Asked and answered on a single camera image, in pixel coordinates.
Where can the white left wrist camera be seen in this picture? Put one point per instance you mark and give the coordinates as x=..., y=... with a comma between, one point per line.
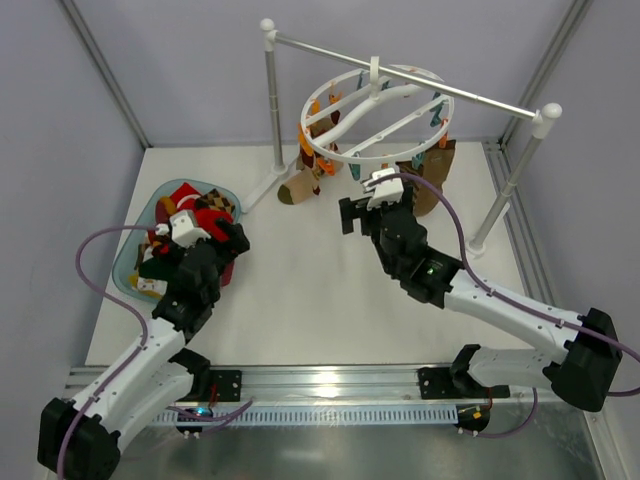
x=183, y=229

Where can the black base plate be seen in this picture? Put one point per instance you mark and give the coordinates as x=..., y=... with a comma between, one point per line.
x=442, y=383
x=216, y=385

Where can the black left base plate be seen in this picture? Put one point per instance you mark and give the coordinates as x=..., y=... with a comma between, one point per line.
x=216, y=385

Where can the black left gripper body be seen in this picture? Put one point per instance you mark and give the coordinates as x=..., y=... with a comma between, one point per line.
x=230, y=239

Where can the white slotted cable duct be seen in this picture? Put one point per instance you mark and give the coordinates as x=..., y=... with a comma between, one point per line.
x=314, y=416

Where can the white round clip hanger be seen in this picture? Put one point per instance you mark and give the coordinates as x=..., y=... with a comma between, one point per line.
x=382, y=119

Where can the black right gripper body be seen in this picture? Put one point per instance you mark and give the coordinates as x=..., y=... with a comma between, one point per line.
x=360, y=217

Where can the brown yellow argyle sock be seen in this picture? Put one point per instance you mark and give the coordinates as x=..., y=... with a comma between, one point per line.
x=215, y=200

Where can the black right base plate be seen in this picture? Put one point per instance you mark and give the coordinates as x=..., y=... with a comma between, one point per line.
x=442, y=383

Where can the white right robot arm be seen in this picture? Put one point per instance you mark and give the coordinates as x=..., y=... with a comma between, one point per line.
x=572, y=355

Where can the aluminium mounting rail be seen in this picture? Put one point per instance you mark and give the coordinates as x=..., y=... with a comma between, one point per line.
x=301, y=384

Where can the plain brown sock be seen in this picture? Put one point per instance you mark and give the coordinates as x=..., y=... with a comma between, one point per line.
x=435, y=169

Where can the beige patchwork argyle sock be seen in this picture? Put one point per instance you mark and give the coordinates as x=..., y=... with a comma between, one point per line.
x=306, y=182

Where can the teal clothes peg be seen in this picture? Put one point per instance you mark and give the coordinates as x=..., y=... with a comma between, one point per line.
x=417, y=160

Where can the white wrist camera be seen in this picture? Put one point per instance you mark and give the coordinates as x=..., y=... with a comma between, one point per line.
x=383, y=187
x=183, y=229

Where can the pile of colourful socks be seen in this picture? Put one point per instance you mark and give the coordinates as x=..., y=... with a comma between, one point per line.
x=164, y=253

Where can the white metal drying rack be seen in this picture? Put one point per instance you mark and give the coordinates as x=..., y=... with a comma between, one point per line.
x=542, y=122

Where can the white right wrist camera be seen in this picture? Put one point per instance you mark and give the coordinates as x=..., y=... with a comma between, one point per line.
x=383, y=187

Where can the red sock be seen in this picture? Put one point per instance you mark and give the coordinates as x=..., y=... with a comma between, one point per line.
x=206, y=219

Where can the brown striped sock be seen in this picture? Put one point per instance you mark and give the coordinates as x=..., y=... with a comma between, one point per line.
x=409, y=167

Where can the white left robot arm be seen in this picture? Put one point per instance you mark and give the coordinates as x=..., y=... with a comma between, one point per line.
x=84, y=437

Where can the teal plastic basket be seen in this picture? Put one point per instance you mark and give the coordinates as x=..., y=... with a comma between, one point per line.
x=125, y=270

